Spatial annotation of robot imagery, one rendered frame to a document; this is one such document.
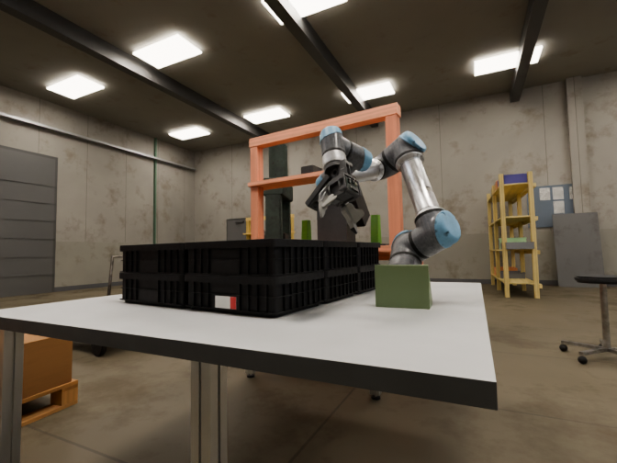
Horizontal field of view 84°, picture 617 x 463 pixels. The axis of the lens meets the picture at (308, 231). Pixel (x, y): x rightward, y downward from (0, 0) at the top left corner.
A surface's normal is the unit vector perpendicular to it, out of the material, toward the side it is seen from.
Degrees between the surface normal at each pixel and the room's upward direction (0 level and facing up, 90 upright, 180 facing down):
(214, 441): 90
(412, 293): 90
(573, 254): 83
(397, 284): 90
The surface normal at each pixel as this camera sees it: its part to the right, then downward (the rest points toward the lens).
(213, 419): 0.90, -0.04
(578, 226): -0.44, -0.18
